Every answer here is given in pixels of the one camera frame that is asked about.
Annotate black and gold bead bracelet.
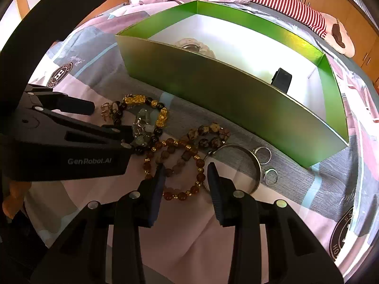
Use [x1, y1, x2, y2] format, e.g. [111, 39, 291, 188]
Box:
[110, 94, 171, 156]

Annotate small black case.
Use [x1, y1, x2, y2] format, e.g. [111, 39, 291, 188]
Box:
[271, 68, 293, 95]

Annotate person's left hand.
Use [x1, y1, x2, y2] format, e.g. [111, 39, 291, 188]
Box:
[1, 182, 32, 220]

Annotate red white striped plush toy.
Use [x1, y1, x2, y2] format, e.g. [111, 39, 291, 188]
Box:
[251, 0, 356, 57]

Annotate small gold crystal earrings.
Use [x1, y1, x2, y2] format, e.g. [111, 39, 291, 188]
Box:
[100, 101, 115, 122]

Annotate wooden cabinet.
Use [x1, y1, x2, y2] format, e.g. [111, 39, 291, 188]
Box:
[257, 0, 379, 91]

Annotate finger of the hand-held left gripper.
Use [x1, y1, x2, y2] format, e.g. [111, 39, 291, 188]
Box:
[25, 84, 96, 116]
[31, 106, 136, 151]

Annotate silver ring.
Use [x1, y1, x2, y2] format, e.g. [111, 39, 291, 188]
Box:
[262, 169, 279, 186]
[255, 146, 272, 165]

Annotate spotted brown bead bracelet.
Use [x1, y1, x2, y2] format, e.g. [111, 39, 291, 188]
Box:
[179, 123, 232, 150]

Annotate pale green jade bracelet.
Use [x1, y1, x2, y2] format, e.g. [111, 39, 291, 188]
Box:
[132, 109, 161, 148]

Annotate printed patchwork bed sheet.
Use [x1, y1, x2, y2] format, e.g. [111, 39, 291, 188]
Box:
[0, 1, 379, 274]

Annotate clear crystal bead bracelet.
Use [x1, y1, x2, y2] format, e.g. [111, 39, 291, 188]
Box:
[173, 37, 217, 59]

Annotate silver bangle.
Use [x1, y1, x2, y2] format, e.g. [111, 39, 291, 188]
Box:
[207, 144, 263, 193]

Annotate green cardboard box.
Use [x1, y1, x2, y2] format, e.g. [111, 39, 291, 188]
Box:
[115, 0, 350, 169]

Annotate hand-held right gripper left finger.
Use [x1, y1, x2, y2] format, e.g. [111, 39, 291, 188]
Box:
[30, 163, 167, 284]

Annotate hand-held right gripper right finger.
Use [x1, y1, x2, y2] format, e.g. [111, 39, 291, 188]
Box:
[206, 162, 344, 284]

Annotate amber bead bracelet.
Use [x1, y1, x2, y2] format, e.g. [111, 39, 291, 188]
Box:
[144, 138, 207, 201]

